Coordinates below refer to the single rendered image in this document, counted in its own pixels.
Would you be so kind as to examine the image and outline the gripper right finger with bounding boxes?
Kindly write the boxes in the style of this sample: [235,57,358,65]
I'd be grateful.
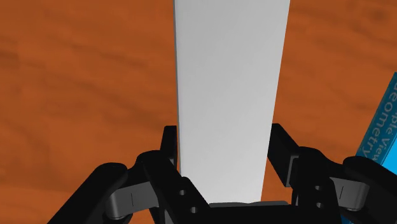
[267,123,397,224]

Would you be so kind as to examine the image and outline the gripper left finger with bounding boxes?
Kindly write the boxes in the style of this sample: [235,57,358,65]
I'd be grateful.
[46,125,211,224]

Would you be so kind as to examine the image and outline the blue book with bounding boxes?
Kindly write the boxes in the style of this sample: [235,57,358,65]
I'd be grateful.
[340,71,397,224]

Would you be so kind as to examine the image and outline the white rectangular slab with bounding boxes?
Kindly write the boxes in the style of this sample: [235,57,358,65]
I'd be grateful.
[172,0,291,206]

